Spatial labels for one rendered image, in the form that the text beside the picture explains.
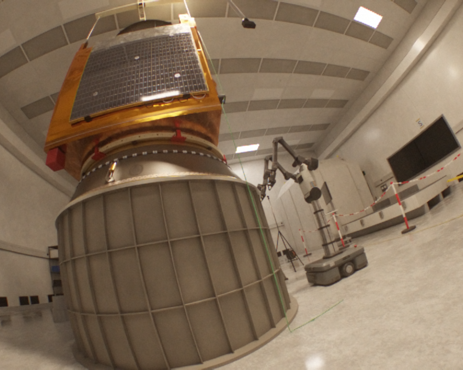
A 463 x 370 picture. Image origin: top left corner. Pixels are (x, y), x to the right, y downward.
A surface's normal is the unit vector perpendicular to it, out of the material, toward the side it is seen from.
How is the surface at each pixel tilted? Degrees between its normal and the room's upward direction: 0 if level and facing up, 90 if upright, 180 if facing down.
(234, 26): 180
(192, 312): 90
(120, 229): 90
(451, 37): 90
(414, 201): 90
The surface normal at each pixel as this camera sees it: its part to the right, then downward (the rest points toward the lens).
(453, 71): -0.96, 0.19
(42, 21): 0.25, 0.90
